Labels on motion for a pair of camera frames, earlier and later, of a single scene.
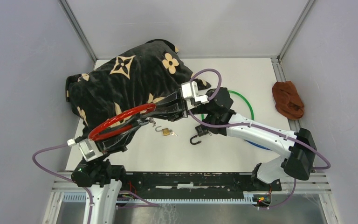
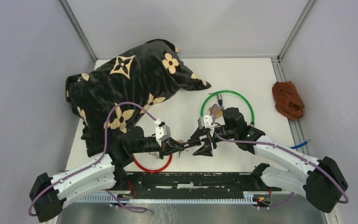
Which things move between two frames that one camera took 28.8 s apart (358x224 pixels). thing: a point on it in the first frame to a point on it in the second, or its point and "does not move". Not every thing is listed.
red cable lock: x=135 y=111 to x=153 y=171
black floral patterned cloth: x=145 y=73 does not move
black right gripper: x=173 y=108 to x=206 y=150
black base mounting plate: x=153 y=185 does not move
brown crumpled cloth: x=288 y=102 does not move
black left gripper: x=118 y=142 to x=168 y=145
